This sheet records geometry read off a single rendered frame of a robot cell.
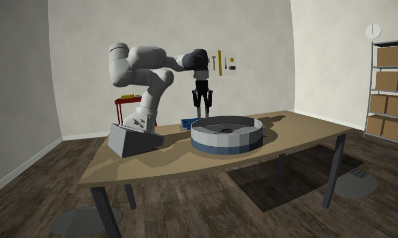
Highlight blue shallow tray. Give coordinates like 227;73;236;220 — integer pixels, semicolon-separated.
181;118;203;131

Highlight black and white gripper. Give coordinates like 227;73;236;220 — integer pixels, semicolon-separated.
192;80;213;119

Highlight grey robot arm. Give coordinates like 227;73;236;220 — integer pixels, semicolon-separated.
109;43;209;134

